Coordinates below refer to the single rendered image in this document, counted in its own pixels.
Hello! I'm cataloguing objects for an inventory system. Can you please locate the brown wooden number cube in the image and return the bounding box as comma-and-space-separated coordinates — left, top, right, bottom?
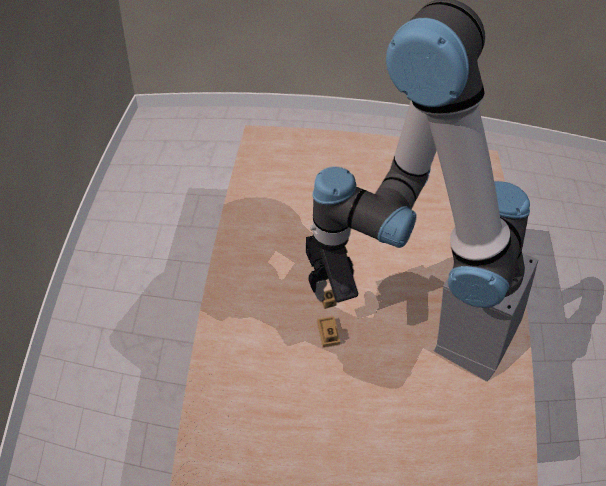
322, 289, 337, 309
323, 326, 338, 343

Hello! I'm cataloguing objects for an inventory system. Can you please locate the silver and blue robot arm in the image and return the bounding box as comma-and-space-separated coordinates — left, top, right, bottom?
310, 0, 530, 308

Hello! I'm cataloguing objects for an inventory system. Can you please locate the brown wooden tray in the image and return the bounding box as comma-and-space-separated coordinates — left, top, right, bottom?
317, 316, 340, 348

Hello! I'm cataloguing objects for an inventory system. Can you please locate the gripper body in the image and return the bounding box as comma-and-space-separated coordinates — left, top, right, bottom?
306, 235, 349, 280

